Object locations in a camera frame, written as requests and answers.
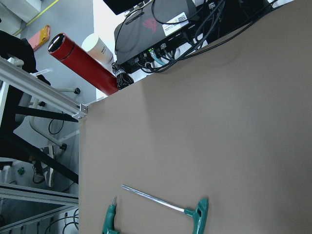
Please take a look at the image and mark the coiled black cable bundle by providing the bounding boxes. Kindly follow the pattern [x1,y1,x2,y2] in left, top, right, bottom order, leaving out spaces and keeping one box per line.
[111,62,134,89]

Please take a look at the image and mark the green T-handle hex wrench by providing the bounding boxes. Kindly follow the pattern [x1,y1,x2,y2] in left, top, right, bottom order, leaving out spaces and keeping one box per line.
[121,184,209,234]

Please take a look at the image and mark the orange pink package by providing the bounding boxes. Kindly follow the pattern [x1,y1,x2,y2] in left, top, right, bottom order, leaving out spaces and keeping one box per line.
[28,25,50,51]

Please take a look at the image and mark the aluminium frame rail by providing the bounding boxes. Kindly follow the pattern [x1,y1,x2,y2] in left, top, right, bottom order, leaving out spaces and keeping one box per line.
[0,58,88,122]

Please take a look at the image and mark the grey ROG mini computer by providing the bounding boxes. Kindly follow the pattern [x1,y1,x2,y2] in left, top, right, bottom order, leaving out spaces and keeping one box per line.
[114,0,199,74]

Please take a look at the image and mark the white paper coffee cup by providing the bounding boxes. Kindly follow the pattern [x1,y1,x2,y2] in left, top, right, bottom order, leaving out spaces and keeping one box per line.
[81,33,113,64]

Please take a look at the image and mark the red cylindrical thermos bottle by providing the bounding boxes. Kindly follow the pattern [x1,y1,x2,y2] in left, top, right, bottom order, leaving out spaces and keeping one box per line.
[47,33,119,96]

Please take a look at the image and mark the green handled screwdriver tool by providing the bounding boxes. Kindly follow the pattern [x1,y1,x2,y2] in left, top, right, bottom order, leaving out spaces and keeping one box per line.
[102,196,119,234]

